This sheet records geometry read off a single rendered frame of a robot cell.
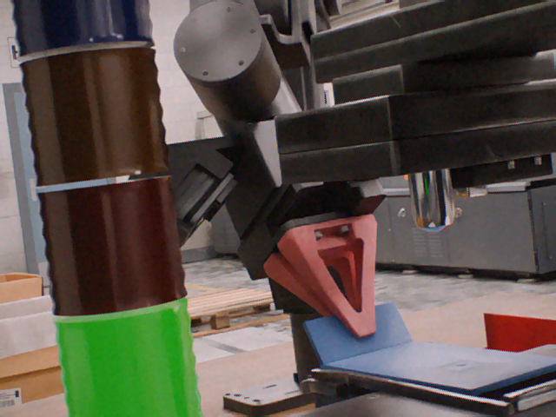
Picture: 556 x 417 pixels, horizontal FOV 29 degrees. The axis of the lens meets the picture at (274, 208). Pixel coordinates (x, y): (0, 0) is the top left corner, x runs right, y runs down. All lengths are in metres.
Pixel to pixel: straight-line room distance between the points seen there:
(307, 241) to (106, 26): 0.40
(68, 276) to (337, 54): 0.31
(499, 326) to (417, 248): 7.64
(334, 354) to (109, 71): 0.41
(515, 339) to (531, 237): 6.55
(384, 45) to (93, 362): 0.29
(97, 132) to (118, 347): 0.06
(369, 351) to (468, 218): 7.32
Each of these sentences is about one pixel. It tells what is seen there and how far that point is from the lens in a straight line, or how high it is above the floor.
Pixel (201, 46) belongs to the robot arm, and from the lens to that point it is 0.66.
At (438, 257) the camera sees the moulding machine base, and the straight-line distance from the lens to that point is 8.37.
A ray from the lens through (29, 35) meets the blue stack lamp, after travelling 0.29.
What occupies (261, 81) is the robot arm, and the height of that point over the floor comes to 1.17.
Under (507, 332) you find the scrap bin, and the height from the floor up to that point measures 0.94.
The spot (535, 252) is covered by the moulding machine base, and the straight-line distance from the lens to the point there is 7.49.
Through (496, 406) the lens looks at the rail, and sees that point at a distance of 0.53.
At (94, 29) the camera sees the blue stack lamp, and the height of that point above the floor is 1.16.
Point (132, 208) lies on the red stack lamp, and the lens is 0.28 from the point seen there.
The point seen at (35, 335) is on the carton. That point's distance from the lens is 4.01.
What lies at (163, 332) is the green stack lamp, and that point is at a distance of 0.29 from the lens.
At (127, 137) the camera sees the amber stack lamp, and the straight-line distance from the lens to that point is 0.28.
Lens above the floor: 1.12
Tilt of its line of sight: 3 degrees down
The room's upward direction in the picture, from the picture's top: 7 degrees counter-clockwise
